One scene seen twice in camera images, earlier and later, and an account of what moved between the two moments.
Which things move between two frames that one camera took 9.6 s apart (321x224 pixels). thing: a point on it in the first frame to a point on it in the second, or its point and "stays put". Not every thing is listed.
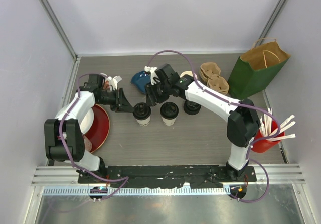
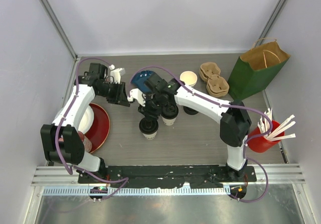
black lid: (169, 110) stays put
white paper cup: (168, 122) stays put
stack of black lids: (191, 108) stays put
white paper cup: (144, 122) to (150, 136)
